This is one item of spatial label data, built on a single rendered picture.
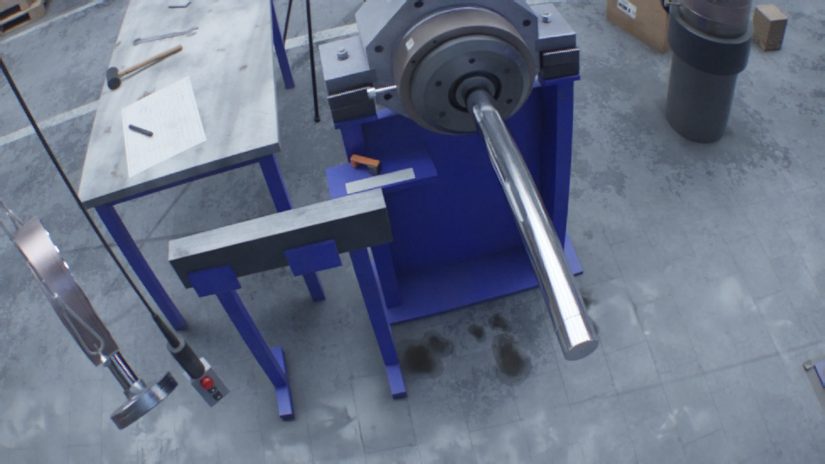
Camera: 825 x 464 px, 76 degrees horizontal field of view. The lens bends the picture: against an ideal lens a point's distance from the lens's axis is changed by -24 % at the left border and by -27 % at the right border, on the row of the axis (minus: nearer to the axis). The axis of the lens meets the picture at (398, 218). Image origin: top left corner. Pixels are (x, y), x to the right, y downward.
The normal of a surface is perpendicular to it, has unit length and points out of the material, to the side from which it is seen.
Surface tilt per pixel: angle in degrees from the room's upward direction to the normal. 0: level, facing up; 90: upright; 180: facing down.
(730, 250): 0
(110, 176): 0
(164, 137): 0
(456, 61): 90
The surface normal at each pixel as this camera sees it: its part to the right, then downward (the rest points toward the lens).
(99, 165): -0.13, -0.64
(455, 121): 0.19, 0.73
